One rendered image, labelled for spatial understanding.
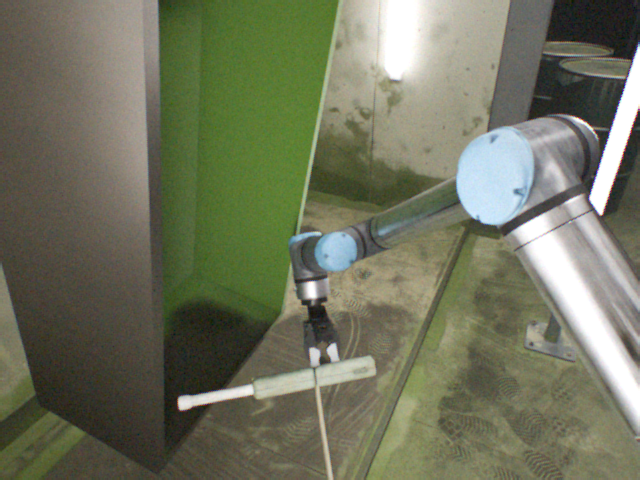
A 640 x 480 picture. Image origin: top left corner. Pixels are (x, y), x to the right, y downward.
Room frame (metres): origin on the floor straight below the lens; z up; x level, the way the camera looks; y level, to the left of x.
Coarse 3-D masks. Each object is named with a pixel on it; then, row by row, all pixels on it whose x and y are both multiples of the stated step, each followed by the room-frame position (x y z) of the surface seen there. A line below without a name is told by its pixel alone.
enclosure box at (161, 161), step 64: (0, 0) 0.65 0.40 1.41; (64, 0) 0.60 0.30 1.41; (128, 0) 0.57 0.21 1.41; (192, 0) 1.22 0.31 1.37; (256, 0) 1.20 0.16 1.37; (320, 0) 1.13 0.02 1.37; (0, 64) 0.66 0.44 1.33; (64, 64) 0.61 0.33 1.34; (128, 64) 0.57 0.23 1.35; (192, 64) 1.23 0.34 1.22; (256, 64) 1.20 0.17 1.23; (320, 64) 1.13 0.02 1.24; (0, 128) 0.68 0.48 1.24; (64, 128) 0.63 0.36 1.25; (128, 128) 0.58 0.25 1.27; (192, 128) 1.25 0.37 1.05; (256, 128) 1.20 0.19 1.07; (0, 192) 0.70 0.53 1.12; (64, 192) 0.64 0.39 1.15; (128, 192) 0.59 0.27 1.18; (192, 192) 1.28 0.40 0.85; (256, 192) 1.21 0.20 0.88; (0, 256) 0.73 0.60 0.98; (64, 256) 0.66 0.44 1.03; (128, 256) 0.60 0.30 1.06; (192, 256) 1.30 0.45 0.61; (256, 256) 1.22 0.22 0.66; (64, 320) 0.69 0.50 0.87; (128, 320) 0.62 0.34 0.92; (192, 320) 1.10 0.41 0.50; (256, 320) 1.14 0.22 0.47; (64, 384) 0.72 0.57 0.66; (128, 384) 0.64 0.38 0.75; (192, 384) 0.88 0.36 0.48; (128, 448) 0.66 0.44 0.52
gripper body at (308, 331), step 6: (306, 300) 0.96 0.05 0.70; (312, 300) 0.95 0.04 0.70; (318, 300) 0.95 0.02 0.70; (324, 300) 0.96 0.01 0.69; (312, 306) 0.96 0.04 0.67; (330, 318) 0.96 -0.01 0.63; (306, 324) 0.94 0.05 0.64; (306, 330) 0.92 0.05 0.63; (312, 330) 0.91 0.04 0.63; (312, 336) 0.91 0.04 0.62; (312, 342) 0.90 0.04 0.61; (324, 342) 0.90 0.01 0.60
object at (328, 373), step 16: (304, 368) 0.85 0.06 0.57; (320, 368) 0.84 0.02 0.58; (336, 368) 0.84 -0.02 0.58; (352, 368) 0.84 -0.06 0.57; (368, 368) 0.85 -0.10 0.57; (256, 384) 0.80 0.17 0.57; (272, 384) 0.80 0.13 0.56; (288, 384) 0.81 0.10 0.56; (304, 384) 0.81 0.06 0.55; (320, 384) 0.81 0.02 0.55; (192, 400) 0.77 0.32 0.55; (208, 400) 0.77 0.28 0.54
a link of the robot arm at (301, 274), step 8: (288, 240) 1.05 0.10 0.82; (296, 240) 1.03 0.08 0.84; (304, 240) 1.02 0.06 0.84; (288, 248) 1.04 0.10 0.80; (296, 248) 1.02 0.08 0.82; (296, 256) 1.00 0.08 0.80; (296, 264) 1.00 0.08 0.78; (296, 272) 0.99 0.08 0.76; (304, 272) 0.98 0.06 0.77; (312, 272) 0.98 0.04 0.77; (320, 272) 0.99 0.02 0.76; (296, 280) 0.99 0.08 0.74; (304, 280) 0.97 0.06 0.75; (312, 280) 0.97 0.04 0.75
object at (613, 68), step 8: (568, 64) 3.09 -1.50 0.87; (576, 64) 3.11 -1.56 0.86; (584, 64) 3.11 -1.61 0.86; (592, 64) 3.11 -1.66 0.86; (600, 64) 3.12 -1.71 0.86; (608, 64) 3.10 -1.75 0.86; (616, 64) 3.10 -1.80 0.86; (624, 64) 3.09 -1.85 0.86; (592, 72) 2.88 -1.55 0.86; (600, 72) 2.88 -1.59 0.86; (608, 72) 2.87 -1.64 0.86; (616, 72) 2.85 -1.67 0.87; (624, 72) 2.87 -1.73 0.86
